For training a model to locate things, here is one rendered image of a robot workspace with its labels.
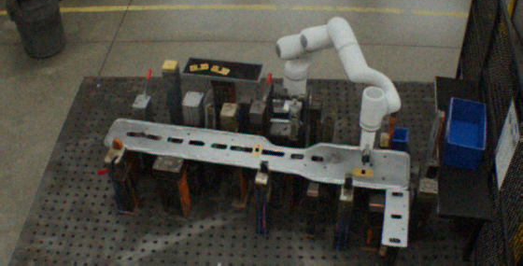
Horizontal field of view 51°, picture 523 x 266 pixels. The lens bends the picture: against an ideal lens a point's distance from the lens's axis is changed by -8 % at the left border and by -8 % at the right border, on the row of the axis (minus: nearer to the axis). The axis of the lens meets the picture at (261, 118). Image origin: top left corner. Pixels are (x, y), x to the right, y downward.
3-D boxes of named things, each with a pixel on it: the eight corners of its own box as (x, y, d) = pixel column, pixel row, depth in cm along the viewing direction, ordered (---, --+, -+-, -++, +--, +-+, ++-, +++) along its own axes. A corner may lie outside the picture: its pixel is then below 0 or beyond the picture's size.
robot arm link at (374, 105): (377, 109, 229) (356, 114, 227) (381, 83, 220) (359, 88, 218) (387, 122, 223) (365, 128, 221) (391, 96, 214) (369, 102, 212)
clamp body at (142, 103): (140, 160, 295) (128, 106, 270) (147, 145, 303) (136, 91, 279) (157, 162, 293) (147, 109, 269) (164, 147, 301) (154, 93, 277)
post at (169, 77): (171, 137, 306) (160, 71, 277) (176, 128, 312) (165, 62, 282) (185, 139, 305) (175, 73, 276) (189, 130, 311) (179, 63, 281)
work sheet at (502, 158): (498, 193, 215) (520, 137, 194) (493, 153, 232) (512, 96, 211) (502, 194, 215) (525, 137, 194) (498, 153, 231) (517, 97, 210)
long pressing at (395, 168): (99, 150, 260) (98, 147, 259) (117, 117, 276) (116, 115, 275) (409, 192, 238) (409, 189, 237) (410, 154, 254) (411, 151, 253)
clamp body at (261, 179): (251, 235, 260) (247, 184, 236) (257, 214, 268) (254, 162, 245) (271, 238, 258) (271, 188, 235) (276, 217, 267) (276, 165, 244)
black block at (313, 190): (300, 240, 257) (302, 198, 237) (303, 221, 265) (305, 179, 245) (318, 243, 256) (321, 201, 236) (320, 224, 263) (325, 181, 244)
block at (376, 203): (357, 251, 251) (364, 211, 232) (360, 231, 259) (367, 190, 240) (378, 253, 250) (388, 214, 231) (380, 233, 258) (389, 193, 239)
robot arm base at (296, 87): (279, 84, 322) (281, 58, 309) (313, 91, 320) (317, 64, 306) (272, 107, 309) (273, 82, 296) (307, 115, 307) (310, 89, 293)
